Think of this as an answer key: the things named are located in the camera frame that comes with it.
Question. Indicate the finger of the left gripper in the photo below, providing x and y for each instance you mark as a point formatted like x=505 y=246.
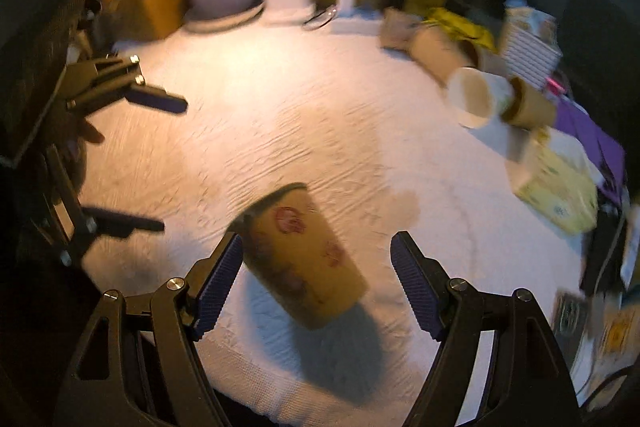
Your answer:
x=72 y=228
x=91 y=85

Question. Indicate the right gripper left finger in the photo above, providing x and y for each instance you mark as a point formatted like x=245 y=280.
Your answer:
x=136 y=363

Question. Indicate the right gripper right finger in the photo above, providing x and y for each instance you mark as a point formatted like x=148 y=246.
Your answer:
x=527 y=383

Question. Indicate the floral brown paper cup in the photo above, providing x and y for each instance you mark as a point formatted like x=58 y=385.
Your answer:
x=292 y=250

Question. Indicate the plain brown paper cup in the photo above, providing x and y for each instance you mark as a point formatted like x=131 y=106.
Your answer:
x=529 y=108

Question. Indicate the floral cup at back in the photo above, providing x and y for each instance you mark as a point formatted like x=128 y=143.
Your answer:
x=397 y=29

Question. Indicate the white paper cup green print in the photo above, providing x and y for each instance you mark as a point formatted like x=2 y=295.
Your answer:
x=476 y=98

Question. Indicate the brown cup line drawing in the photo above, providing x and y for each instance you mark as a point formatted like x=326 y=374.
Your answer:
x=436 y=53

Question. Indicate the brown cup purple flowers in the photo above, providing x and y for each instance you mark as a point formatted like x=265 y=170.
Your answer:
x=483 y=59

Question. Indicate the cardboard box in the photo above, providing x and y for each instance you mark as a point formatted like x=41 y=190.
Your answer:
x=143 y=20

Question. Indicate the white plate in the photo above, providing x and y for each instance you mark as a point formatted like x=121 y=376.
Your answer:
x=221 y=24

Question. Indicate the yellow tissue pack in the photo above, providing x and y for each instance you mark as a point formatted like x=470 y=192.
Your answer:
x=554 y=175

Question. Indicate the white power strip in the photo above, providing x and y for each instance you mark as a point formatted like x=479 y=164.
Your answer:
x=360 y=23

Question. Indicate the purple cloth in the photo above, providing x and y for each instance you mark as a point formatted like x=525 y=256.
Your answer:
x=601 y=149

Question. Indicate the pink white carton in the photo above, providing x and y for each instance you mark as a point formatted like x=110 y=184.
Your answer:
x=553 y=88

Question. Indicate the white slotted plastic basket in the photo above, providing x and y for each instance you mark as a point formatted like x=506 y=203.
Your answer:
x=526 y=56

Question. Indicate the yellow plastic bag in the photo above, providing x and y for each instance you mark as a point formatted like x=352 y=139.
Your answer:
x=460 y=28

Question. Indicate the sachets in basket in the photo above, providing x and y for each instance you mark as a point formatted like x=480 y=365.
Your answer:
x=537 y=23

